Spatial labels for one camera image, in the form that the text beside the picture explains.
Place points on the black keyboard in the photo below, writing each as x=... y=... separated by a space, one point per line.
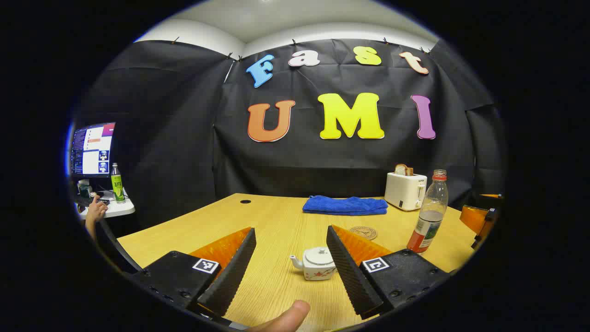
x=103 y=201

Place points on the white side table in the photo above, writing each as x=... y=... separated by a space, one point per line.
x=120 y=210

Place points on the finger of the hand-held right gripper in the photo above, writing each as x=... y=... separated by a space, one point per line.
x=474 y=219
x=489 y=202

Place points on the white floral teacup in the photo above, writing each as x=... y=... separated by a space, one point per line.
x=318 y=273

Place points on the round brown coaster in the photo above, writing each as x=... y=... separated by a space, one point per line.
x=364 y=233

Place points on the black backdrop cloth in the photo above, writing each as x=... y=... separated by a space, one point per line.
x=322 y=161

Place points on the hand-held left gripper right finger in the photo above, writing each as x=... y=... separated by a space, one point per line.
x=350 y=272

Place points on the blue folded towel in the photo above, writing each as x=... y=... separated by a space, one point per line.
x=345 y=205

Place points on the white toaster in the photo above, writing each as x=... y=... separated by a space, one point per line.
x=403 y=191

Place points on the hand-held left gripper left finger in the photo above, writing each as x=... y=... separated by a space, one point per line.
x=235 y=272

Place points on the clear plastic water bottle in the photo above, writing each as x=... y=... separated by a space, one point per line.
x=428 y=221

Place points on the computer monitor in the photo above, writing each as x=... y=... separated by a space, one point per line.
x=92 y=152

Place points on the green drink bottle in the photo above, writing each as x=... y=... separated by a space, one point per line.
x=118 y=189

